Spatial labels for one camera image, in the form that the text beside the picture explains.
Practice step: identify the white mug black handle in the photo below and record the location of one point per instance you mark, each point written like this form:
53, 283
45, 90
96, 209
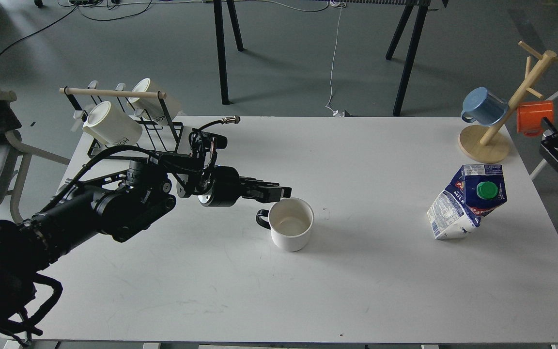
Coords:
290, 222

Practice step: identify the cream mug front on rack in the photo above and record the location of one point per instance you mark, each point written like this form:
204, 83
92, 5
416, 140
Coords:
111, 126

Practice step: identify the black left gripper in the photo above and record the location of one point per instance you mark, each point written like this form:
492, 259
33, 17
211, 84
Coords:
227, 187

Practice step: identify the cream mug on rack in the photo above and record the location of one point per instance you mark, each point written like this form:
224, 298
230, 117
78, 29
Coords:
111, 126
152, 106

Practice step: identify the black wire mug rack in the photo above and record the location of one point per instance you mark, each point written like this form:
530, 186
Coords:
154, 137

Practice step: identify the blue white milk carton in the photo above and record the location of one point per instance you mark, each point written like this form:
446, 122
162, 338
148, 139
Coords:
474, 192

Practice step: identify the orange mug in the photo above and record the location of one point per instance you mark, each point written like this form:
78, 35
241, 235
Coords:
530, 114

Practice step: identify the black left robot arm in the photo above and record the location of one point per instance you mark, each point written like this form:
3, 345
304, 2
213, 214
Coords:
120, 192

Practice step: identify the black table legs right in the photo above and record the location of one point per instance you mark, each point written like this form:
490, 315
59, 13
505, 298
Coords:
422, 9

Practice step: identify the wooden mug tree stand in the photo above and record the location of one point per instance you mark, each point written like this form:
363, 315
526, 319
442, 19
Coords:
486, 144

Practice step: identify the cream mug rear on rack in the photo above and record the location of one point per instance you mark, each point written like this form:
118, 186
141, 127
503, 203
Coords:
152, 106

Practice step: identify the blue enamel mug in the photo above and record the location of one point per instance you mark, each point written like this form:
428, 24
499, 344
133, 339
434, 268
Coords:
482, 106

